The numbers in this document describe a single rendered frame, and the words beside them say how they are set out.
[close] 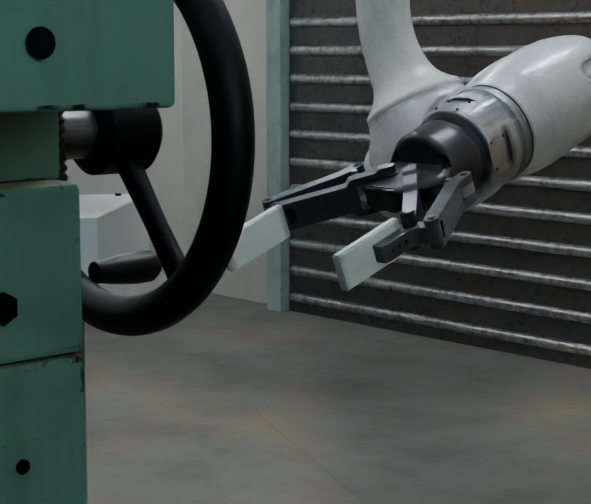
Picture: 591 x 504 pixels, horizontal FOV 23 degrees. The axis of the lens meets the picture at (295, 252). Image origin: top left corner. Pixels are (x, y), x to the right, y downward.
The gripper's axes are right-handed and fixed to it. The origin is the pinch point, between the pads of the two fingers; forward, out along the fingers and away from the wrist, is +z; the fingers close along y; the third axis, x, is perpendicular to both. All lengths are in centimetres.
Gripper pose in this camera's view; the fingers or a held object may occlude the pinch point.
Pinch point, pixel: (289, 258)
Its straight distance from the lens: 115.4
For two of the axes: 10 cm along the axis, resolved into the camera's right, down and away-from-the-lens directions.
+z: -7.0, 4.3, -5.8
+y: 6.7, 1.0, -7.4
